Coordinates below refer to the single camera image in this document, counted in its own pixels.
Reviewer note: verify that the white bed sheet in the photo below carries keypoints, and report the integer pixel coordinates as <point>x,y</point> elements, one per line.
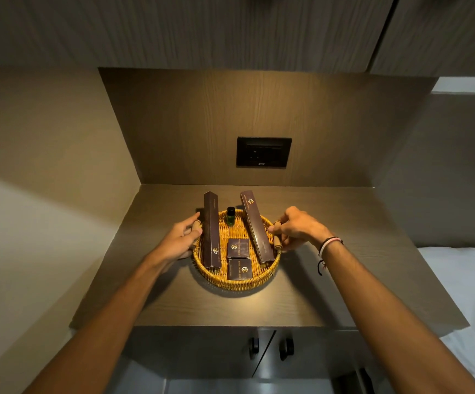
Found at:
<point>465,307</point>

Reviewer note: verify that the person's right forearm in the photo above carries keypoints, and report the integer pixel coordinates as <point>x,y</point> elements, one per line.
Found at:
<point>393,320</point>

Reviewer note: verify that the person's left fingers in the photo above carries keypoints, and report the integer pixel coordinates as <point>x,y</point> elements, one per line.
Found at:
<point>192,228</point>

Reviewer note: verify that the person's left forearm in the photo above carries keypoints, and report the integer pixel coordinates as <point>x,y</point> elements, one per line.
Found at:
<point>99,324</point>

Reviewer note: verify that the black wall socket panel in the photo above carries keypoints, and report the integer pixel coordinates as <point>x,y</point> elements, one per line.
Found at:
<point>263,152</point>

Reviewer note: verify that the person's right fingers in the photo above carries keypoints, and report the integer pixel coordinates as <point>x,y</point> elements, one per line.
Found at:
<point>282,231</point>

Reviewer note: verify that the round wicker basket tray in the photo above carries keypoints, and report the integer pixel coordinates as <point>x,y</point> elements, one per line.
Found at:
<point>237,258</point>

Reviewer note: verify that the small green bottle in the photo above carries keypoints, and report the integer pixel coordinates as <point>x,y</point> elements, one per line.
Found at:
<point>231,217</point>

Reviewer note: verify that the person's left hand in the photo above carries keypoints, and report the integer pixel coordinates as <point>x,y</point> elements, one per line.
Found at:
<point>176,243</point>

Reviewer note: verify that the person's right hand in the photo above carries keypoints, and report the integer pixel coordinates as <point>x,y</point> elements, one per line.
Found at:
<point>298,226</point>

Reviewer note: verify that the grey lower cabinet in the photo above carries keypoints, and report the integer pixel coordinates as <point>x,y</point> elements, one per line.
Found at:
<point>245,361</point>

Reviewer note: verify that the wooden overhead cabinet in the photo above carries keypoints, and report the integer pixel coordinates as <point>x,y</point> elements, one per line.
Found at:
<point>237,32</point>

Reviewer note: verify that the long dark brown box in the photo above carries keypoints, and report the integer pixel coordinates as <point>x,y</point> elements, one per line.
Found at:
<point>211,231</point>
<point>257,228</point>

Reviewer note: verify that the small square dark brown box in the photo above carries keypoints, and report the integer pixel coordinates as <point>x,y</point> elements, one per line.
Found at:
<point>240,269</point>
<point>238,248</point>

